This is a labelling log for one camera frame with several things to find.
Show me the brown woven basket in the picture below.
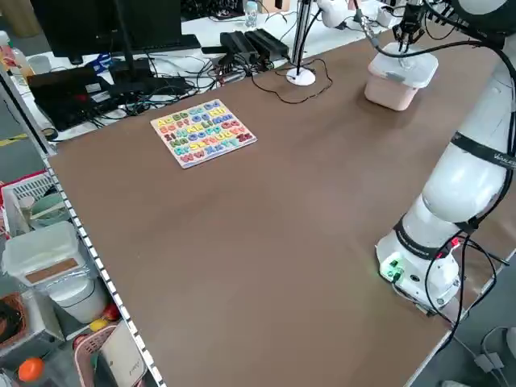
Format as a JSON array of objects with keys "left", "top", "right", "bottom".
[{"left": 0, "top": 291, "right": 30, "bottom": 351}]

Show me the white bin lid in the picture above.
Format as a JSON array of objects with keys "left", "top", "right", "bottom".
[{"left": 367, "top": 41, "right": 440, "bottom": 89}]

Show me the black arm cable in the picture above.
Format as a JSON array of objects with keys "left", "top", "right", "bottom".
[{"left": 353, "top": 0, "right": 516, "bottom": 98}]

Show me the pink plastic bin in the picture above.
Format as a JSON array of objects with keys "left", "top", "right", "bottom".
[{"left": 363, "top": 70, "right": 421, "bottom": 112}]

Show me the white plastic basket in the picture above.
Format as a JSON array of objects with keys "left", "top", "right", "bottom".
[{"left": 0, "top": 169, "right": 62, "bottom": 239}]

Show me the white bucket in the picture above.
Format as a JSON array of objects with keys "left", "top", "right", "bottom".
[{"left": 48, "top": 275, "right": 109, "bottom": 324}]

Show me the pink plastic basket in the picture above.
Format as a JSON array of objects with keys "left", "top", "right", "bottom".
[{"left": 72, "top": 323, "right": 131, "bottom": 387}]

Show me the small plastic bottle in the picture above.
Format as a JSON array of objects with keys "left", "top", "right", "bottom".
[{"left": 243, "top": 0, "right": 260, "bottom": 29}]

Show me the black laptop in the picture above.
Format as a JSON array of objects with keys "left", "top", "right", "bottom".
[{"left": 27, "top": 65, "right": 114, "bottom": 131}]

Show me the colourful alphabet puzzle board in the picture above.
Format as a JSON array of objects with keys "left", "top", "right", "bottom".
[{"left": 149, "top": 98, "right": 259, "bottom": 170}]

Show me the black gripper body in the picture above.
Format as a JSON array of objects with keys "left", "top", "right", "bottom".
[{"left": 402, "top": 1, "right": 426, "bottom": 30}]

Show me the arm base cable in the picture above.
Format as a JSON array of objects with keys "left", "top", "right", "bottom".
[{"left": 424, "top": 235, "right": 510, "bottom": 352}]

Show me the black monitor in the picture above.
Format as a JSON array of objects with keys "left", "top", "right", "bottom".
[{"left": 29, "top": 0, "right": 202, "bottom": 65}]

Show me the aluminium table edge rail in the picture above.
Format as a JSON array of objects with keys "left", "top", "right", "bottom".
[{"left": 41, "top": 156, "right": 167, "bottom": 387}]

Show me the black lamp cable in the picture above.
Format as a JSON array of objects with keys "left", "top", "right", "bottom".
[{"left": 251, "top": 57, "right": 334, "bottom": 106}]

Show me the orange ball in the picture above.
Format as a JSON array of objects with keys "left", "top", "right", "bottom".
[{"left": 17, "top": 357, "right": 46, "bottom": 383}]

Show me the grey power adapter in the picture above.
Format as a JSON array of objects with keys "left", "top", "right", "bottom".
[{"left": 472, "top": 350, "right": 506, "bottom": 375}]

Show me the translucent lidded container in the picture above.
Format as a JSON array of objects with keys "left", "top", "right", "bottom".
[{"left": 1, "top": 220, "right": 89, "bottom": 288}]

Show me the white cardboard box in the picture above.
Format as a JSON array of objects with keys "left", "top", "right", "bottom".
[{"left": 98, "top": 319, "right": 147, "bottom": 387}]

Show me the black finned power supply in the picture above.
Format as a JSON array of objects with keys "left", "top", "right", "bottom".
[
  {"left": 243, "top": 28, "right": 291, "bottom": 62},
  {"left": 218, "top": 31, "right": 260, "bottom": 66}
]

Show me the white desk lamp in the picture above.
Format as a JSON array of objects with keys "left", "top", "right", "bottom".
[{"left": 285, "top": 0, "right": 352, "bottom": 87}]

